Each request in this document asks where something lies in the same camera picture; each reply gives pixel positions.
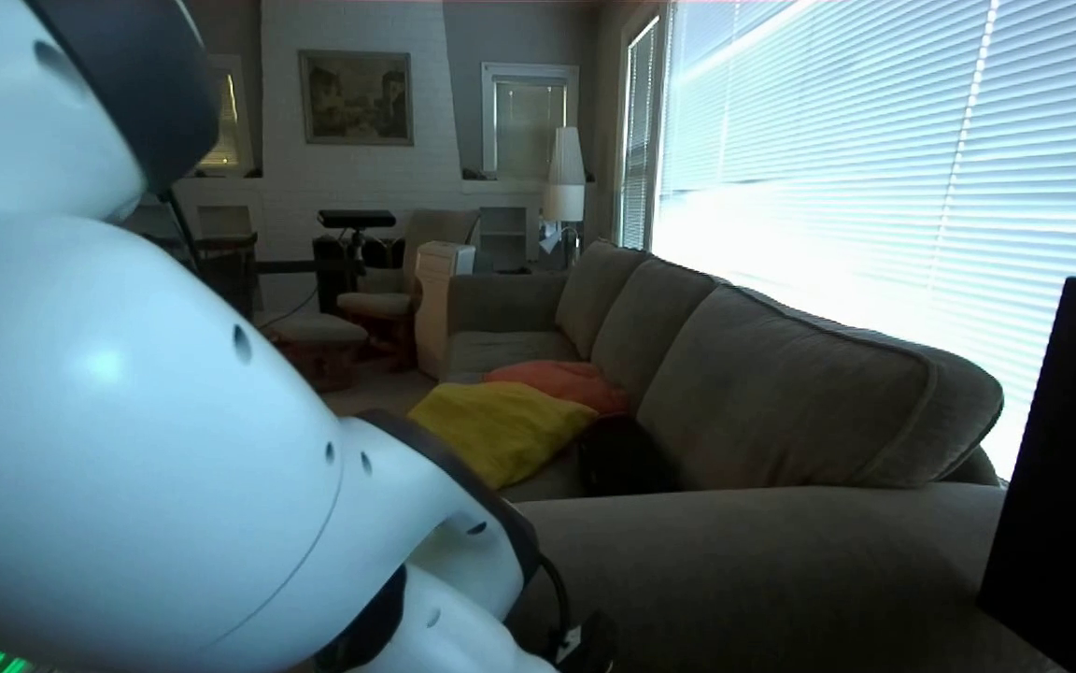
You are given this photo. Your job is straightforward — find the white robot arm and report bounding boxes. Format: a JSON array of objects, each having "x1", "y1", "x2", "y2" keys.
[{"x1": 0, "y1": 0, "x2": 550, "y2": 673}]

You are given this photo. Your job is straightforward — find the orange cushion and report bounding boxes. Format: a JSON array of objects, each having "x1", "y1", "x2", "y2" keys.
[{"x1": 488, "y1": 358, "x2": 631, "y2": 421}]

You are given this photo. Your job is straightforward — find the yellow cushion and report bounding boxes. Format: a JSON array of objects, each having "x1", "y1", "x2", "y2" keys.
[{"x1": 409, "y1": 382, "x2": 592, "y2": 490}]

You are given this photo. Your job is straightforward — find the beige armchair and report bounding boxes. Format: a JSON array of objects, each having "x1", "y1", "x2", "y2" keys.
[{"x1": 334, "y1": 211, "x2": 475, "y2": 368}]

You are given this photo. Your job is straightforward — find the white floor lamp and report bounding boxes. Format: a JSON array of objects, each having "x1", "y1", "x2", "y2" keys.
[{"x1": 542, "y1": 129, "x2": 585, "y2": 258}]

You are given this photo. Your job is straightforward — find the grey fabric sofa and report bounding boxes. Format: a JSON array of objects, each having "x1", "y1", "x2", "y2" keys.
[{"x1": 445, "y1": 244, "x2": 1056, "y2": 673}]

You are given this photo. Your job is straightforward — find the white window blinds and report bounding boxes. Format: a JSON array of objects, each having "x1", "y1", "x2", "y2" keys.
[{"x1": 648, "y1": 0, "x2": 1076, "y2": 467}]

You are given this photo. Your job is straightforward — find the framed wall picture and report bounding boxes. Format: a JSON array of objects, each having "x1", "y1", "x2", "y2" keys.
[{"x1": 300, "y1": 49, "x2": 414, "y2": 148}]

